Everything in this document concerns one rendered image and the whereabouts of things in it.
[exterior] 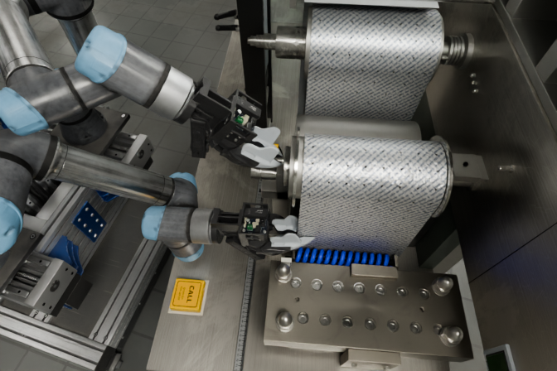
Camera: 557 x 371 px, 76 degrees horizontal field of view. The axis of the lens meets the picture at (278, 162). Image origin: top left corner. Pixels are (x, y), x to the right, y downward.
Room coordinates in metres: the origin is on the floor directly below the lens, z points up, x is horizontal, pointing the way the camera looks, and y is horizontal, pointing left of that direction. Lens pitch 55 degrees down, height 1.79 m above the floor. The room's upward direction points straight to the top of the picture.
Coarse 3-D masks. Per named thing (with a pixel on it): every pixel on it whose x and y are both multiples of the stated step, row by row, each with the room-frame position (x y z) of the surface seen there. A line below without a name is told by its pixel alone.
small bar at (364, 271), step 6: (354, 264) 0.26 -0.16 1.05; (360, 264) 0.26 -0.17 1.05; (366, 264) 0.26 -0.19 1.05; (354, 270) 0.25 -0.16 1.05; (360, 270) 0.25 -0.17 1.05; (366, 270) 0.25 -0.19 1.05; (372, 270) 0.25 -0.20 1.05; (378, 270) 0.25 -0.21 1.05; (384, 270) 0.25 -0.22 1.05; (390, 270) 0.25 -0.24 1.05; (396, 270) 0.25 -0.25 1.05; (354, 276) 0.24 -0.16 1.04; (360, 276) 0.24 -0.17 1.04; (366, 276) 0.24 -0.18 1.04; (372, 276) 0.24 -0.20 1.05; (378, 276) 0.23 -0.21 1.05; (384, 276) 0.23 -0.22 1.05; (390, 276) 0.23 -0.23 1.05; (396, 276) 0.23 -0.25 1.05
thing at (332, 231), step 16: (304, 224) 0.31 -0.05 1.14; (320, 224) 0.31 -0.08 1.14; (336, 224) 0.30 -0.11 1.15; (352, 224) 0.30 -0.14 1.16; (368, 224) 0.30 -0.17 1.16; (384, 224) 0.30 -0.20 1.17; (400, 224) 0.29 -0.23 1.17; (416, 224) 0.29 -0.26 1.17; (320, 240) 0.31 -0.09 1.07; (336, 240) 0.30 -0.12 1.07; (352, 240) 0.30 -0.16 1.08; (368, 240) 0.30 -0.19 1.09; (384, 240) 0.29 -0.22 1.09; (400, 240) 0.29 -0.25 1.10
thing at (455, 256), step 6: (456, 252) 0.40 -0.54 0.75; (444, 258) 0.40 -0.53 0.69; (450, 258) 0.40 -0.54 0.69; (456, 258) 0.40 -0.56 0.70; (462, 258) 0.40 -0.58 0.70; (438, 264) 0.40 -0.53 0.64; (444, 264) 0.40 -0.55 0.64; (450, 264) 0.40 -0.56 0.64; (438, 270) 0.40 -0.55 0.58; (444, 270) 0.40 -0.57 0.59
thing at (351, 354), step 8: (352, 352) 0.10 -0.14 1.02; (360, 352) 0.10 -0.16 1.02; (368, 352) 0.10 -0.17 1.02; (376, 352) 0.10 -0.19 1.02; (384, 352) 0.10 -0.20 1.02; (344, 360) 0.09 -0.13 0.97; (352, 360) 0.08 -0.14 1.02; (360, 360) 0.08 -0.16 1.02; (368, 360) 0.08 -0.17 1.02; (376, 360) 0.08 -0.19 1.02; (384, 360) 0.08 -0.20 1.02; (392, 360) 0.08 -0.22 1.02; (400, 360) 0.08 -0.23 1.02; (360, 368) 0.08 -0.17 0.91; (368, 368) 0.08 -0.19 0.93; (376, 368) 0.08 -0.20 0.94; (384, 368) 0.07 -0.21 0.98; (392, 368) 0.08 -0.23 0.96
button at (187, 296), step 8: (176, 280) 0.26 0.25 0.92; (184, 280) 0.26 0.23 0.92; (192, 280) 0.26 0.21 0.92; (200, 280) 0.26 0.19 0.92; (176, 288) 0.24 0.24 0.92; (184, 288) 0.24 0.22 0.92; (192, 288) 0.24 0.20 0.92; (200, 288) 0.24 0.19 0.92; (176, 296) 0.23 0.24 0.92; (184, 296) 0.23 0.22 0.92; (192, 296) 0.23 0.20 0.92; (200, 296) 0.23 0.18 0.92; (176, 304) 0.21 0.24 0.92; (184, 304) 0.21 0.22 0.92; (192, 304) 0.21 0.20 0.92; (200, 304) 0.21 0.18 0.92
